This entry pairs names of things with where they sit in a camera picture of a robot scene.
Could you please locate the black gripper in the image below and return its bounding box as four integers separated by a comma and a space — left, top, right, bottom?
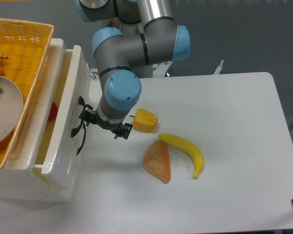
79, 104, 133, 139

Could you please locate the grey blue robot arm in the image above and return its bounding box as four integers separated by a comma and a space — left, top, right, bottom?
71, 0, 191, 138

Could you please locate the white metal frame bracket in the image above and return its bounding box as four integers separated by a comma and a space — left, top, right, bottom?
213, 59, 224, 75

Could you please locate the yellow toy banana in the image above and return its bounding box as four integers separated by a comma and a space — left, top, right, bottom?
158, 133, 204, 179

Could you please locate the grey plate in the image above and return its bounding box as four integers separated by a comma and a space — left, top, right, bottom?
0, 76, 23, 142

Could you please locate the orange toy bread slice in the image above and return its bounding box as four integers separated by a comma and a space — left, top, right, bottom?
142, 141, 171, 184

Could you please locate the black lower drawer handle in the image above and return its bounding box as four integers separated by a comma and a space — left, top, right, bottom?
76, 124, 86, 156

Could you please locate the yellow woven basket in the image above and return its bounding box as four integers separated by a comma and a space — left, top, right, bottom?
0, 18, 54, 169

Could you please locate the red toy bell pepper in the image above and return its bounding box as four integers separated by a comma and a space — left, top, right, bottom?
47, 102, 58, 122

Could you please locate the yellow toy bell pepper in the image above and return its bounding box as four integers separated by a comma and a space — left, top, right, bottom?
130, 108, 158, 133

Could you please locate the white drawer cabinet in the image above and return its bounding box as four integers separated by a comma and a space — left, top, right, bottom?
0, 38, 76, 203

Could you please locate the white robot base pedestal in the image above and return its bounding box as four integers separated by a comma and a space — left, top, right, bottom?
86, 19, 174, 80

